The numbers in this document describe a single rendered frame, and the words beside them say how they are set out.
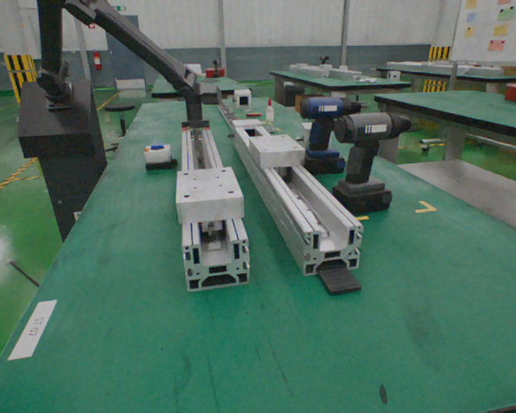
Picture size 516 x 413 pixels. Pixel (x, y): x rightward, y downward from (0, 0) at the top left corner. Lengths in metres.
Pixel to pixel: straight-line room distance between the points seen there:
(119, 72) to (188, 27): 2.57
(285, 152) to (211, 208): 0.32
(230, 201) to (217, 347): 0.23
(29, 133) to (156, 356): 1.14
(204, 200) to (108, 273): 0.21
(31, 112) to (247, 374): 1.30
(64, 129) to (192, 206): 0.95
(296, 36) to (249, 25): 1.62
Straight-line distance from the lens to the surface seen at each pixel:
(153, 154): 1.15
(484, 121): 2.13
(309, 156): 1.05
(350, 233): 0.61
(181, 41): 12.27
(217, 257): 0.57
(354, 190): 0.80
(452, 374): 0.50
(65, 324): 0.59
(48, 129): 1.48
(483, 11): 4.28
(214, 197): 0.58
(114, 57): 12.38
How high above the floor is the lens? 1.13
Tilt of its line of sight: 24 degrees down
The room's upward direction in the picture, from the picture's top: 1 degrees counter-clockwise
